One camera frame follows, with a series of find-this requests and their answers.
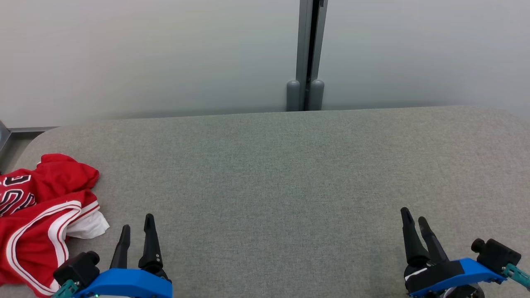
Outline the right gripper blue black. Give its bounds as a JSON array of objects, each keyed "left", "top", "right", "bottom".
[{"left": 400, "top": 207, "right": 508, "bottom": 298}]

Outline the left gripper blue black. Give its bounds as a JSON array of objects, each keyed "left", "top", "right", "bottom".
[{"left": 75, "top": 214, "right": 173, "bottom": 298}]

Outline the red Bulls 23 jersey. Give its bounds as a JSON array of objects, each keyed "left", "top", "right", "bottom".
[{"left": 0, "top": 172, "right": 111, "bottom": 298}]

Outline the left camera teal connector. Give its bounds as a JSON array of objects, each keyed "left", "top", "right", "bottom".
[{"left": 52, "top": 279, "right": 80, "bottom": 298}]

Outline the camera teal connector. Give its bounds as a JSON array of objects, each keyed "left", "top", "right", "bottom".
[
  {"left": 503, "top": 264, "right": 530, "bottom": 290},
  {"left": 52, "top": 279, "right": 80, "bottom": 298}
]

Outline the right camera teal connector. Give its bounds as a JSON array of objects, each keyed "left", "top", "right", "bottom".
[{"left": 503, "top": 264, "right": 530, "bottom": 290}]

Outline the grey cylindrical post foot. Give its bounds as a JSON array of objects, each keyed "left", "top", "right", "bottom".
[
  {"left": 309, "top": 79, "right": 325, "bottom": 111},
  {"left": 287, "top": 79, "right": 301, "bottom": 112}
]

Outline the grey partition post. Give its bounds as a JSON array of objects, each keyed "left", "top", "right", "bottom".
[{"left": 296, "top": 0, "right": 329, "bottom": 111}]

